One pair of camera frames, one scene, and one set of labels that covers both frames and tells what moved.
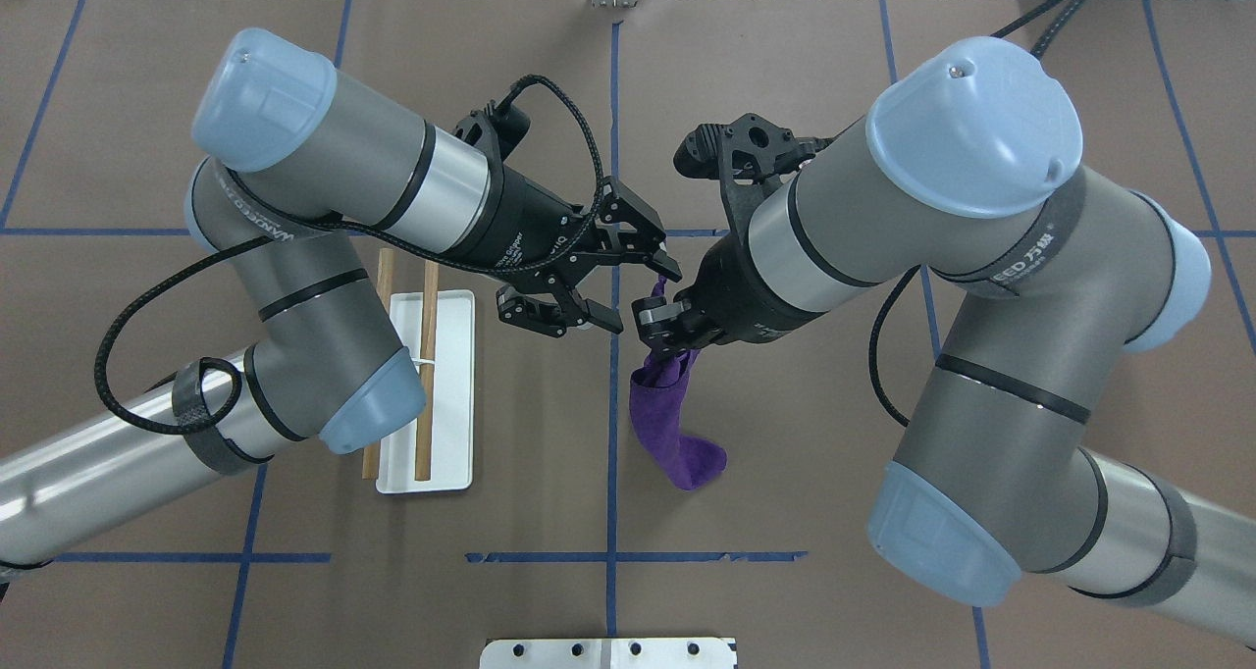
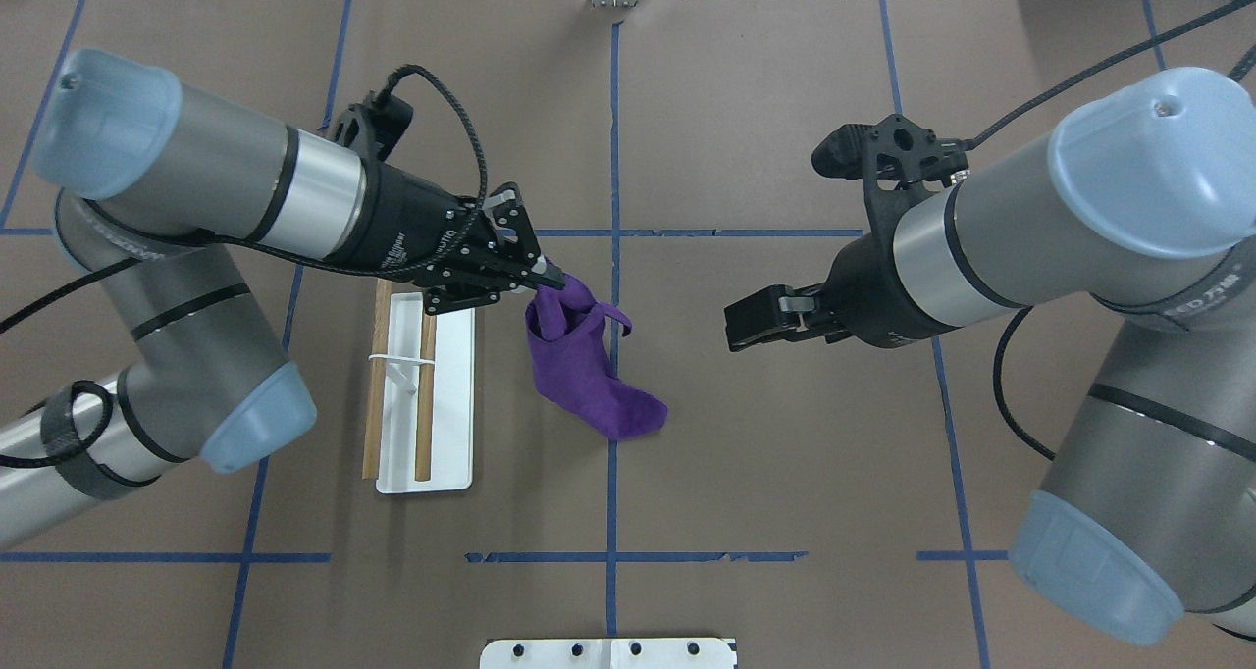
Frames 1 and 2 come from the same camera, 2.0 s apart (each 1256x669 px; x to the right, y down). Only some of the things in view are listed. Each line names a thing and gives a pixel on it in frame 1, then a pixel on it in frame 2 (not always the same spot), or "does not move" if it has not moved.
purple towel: [658, 402] -> [567, 328]
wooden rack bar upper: [427, 373] does not move
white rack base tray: [452, 466] does not move
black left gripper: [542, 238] -> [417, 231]
